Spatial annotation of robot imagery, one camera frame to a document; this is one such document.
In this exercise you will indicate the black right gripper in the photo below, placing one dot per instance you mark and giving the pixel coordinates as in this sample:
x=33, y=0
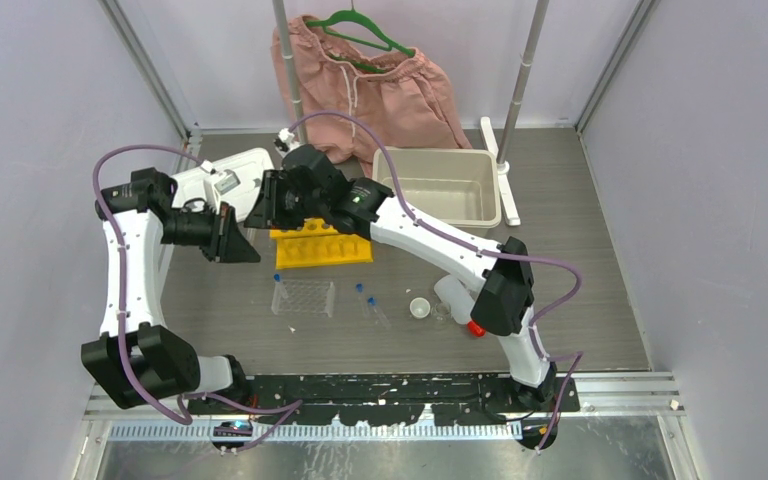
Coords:
x=266, y=211

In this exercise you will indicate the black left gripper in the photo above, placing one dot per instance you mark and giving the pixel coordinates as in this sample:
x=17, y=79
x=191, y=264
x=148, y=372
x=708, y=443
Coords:
x=233, y=246

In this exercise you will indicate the blue-capped small test tube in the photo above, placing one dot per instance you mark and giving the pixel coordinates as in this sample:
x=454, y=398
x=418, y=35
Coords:
x=280, y=294

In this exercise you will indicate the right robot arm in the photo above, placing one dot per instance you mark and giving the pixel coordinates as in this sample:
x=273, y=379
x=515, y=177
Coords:
x=497, y=274

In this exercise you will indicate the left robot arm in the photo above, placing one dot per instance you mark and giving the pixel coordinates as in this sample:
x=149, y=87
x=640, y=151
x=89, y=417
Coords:
x=136, y=358

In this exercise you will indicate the yellow plastic test tube rack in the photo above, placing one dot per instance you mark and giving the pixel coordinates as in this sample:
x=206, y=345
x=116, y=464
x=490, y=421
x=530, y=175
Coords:
x=318, y=244

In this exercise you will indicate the white plastic lid tray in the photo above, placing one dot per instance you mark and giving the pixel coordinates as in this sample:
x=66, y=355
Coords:
x=245, y=175

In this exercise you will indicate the clear acrylic tube rack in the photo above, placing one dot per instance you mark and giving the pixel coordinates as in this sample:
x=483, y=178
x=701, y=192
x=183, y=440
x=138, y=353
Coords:
x=309, y=298

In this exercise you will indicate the pink fabric shorts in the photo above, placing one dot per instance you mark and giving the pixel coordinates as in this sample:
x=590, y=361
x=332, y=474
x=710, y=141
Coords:
x=359, y=101

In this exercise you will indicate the left metal rack pole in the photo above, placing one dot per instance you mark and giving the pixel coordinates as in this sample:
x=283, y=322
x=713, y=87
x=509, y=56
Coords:
x=290, y=67

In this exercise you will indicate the metal rack pole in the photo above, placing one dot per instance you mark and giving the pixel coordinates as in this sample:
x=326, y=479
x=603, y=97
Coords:
x=500, y=150
x=290, y=67

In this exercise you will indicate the beige plastic bin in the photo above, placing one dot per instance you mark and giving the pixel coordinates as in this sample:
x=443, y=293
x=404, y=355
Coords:
x=457, y=186

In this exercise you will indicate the small white cup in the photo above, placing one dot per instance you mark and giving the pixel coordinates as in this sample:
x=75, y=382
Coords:
x=419, y=308

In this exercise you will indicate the small clear glass beaker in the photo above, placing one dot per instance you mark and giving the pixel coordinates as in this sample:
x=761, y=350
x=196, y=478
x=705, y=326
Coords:
x=441, y=313

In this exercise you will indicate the green clothes hanger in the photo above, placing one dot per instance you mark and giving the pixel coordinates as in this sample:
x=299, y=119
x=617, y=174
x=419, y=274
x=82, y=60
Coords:
x=350, y=41

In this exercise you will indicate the white plastic squeeze bottle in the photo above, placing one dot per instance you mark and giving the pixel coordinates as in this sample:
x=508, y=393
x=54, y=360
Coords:
x=460, y=302

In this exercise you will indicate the right metal rack pole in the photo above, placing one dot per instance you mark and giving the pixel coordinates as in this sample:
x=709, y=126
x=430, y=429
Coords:
x=500, y=150

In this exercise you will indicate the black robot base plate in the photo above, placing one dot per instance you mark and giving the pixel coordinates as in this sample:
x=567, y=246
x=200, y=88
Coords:
x=454, y=399

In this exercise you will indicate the white slotted cable duct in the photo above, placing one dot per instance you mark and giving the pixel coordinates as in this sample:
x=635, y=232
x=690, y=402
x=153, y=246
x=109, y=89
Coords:
x=238, y=430

